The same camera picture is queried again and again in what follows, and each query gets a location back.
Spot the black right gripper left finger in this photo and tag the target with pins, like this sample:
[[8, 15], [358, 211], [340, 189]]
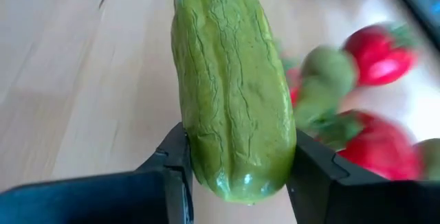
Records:
[[103, 200]]

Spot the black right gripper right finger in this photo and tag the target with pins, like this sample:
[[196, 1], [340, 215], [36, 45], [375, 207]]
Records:
[[343, 203]]

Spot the red toy tomato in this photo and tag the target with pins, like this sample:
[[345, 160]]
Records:
[[294, 91], [381, 148], [378, 59]]

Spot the green toy cucumber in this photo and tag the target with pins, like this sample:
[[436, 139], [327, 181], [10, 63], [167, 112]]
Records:
[[233, 97]]

